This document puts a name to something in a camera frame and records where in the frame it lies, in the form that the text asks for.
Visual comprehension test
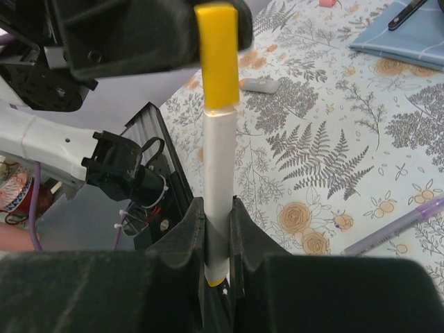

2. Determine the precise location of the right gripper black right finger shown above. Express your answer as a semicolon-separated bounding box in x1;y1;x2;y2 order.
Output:
230;198;443;332

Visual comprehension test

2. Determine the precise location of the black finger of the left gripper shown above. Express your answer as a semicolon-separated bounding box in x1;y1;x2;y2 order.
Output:
51;0;254;81

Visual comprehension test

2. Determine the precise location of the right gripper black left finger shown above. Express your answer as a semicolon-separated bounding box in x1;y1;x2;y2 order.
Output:
1;198;205;332

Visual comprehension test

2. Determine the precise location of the purple pen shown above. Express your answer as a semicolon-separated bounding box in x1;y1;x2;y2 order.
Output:
341;194;443;257

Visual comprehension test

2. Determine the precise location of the white marker with yellow tip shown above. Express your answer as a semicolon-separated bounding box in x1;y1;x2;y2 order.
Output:
203;107;237;287

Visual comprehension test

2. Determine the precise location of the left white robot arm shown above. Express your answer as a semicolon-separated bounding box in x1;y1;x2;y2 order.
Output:
1;1;253;207

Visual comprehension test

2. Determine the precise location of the pink pen cap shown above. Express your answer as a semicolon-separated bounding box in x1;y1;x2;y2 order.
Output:
318;0;336;8

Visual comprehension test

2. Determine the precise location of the grey marker with red tip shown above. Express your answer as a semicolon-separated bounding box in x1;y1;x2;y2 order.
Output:
239;78;280;94

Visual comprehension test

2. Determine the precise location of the light blue checked placemat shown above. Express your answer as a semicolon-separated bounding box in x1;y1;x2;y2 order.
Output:
349;1;443;71

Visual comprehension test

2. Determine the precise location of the aluminium frame rail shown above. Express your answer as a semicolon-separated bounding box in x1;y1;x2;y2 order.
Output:
123;101;195;250

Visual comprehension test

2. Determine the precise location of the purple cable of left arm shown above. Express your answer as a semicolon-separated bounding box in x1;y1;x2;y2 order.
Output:
27;162;44;251

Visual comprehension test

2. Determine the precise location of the black handled fork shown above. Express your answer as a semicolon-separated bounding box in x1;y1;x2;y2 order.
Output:
388;0;427;31

